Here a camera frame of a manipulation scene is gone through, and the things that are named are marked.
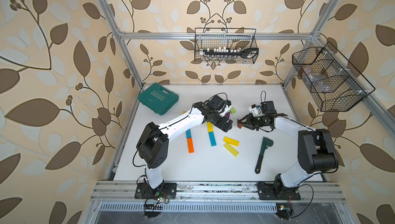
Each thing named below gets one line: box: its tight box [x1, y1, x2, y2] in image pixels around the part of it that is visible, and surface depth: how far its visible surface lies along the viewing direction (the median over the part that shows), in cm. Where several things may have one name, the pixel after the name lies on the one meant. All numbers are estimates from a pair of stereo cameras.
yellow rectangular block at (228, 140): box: [223, 136, 240, 147], surface depth 93 cm
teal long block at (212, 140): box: [208, 131, 217, 147], surface depth 93 cm
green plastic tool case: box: [137, 82, 179, 116], surface depth 108 cm
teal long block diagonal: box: [185, 128, 192, 139], surface depth 96 cm
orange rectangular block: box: [187, 137, 195, 154], surface depth 91 cm
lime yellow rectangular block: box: [223, 142, 240, 158], surface depth 90 cm
